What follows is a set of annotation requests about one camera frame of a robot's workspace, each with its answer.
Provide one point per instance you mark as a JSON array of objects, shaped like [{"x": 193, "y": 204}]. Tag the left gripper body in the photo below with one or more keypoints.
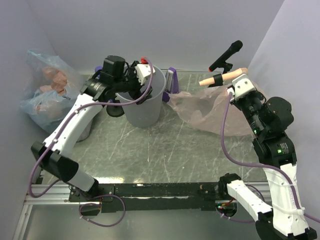
[{"x": 131, "y": 84}]

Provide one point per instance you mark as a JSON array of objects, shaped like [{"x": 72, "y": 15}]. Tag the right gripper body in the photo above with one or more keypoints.
[{"x": 249, "y": 105}]

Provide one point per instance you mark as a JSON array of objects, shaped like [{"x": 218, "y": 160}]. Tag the pink plastic trash bag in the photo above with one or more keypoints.
[{"x": 204, "y": 111}]

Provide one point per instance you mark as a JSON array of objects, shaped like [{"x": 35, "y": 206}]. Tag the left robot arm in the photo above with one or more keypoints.
[{"x": 115, "y": 84}]

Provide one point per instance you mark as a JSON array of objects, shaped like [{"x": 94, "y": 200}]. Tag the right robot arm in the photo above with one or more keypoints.
[{"x": 284, "y": 218}]

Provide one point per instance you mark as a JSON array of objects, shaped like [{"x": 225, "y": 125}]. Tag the grey plastic trash bin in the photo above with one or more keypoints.
[{"x": 147, "y": 114}]

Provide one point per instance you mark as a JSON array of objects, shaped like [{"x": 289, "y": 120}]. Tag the blue bag of pink bags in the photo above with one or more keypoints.
[{"x": 51, "y": 92}]

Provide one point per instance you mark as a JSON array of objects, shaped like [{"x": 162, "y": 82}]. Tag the beige microphone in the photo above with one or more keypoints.
[{"x": 227, "y": 76}]

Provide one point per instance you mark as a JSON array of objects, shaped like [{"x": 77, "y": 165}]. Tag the purple microphone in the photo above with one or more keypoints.
[{"x": 97, "y": 71}]

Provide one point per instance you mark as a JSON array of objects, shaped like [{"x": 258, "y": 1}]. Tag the purple metronome box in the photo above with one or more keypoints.
[{"x": 172, "y": 84}]

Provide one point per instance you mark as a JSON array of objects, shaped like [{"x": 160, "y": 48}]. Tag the black microphone stand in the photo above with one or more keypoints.
[{"x": 226, "y": 67}]

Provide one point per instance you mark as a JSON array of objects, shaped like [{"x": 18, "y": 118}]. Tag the black microphone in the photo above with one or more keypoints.
[{"x": 234, "y": 48}]

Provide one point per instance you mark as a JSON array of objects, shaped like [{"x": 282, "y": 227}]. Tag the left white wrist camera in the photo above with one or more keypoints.
[{"x": 144, "y": 71}]

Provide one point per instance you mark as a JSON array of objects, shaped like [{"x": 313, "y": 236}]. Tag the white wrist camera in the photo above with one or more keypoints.
[
  {"x": 144, "y": 71},
  {"x": 243, "y": 81}
]

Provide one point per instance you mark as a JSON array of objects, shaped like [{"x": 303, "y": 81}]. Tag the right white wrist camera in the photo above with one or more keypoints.
[{"x": 243, "y": 81}]

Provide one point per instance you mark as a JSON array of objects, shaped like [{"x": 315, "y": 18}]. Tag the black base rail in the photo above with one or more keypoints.
[{"x": 112, "y": 197}]

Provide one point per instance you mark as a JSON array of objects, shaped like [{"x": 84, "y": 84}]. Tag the aluminium frame rail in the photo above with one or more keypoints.
[{"x": 56, "y": 195}]

